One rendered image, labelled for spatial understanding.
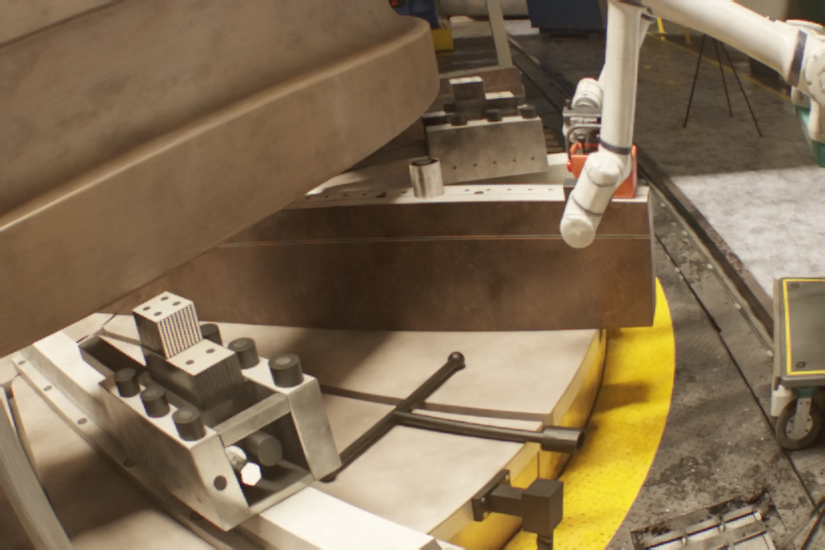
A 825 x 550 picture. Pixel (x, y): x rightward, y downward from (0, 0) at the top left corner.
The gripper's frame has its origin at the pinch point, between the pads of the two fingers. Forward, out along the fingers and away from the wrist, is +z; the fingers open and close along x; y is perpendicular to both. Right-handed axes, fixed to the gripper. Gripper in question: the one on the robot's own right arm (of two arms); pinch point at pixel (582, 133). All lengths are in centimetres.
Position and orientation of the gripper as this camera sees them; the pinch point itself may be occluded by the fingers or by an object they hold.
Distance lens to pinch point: 239.3
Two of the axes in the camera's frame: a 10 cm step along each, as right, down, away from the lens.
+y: -2.1, -8.2, -5.4
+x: 9.4, -0.1, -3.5
